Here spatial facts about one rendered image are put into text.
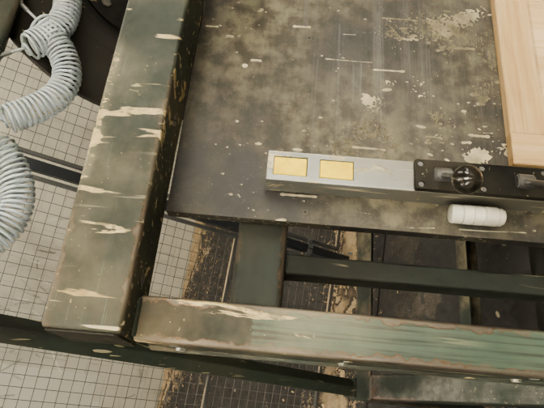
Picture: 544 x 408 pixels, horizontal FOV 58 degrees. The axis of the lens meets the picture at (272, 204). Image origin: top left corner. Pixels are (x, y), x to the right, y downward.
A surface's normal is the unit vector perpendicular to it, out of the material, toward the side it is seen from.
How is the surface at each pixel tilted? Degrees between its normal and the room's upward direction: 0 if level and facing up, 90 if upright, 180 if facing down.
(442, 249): 0
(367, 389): 0
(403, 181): 57
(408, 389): 0
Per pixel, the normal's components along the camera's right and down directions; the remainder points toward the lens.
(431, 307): -0.83, -0.29
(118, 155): 0.00, -0.39
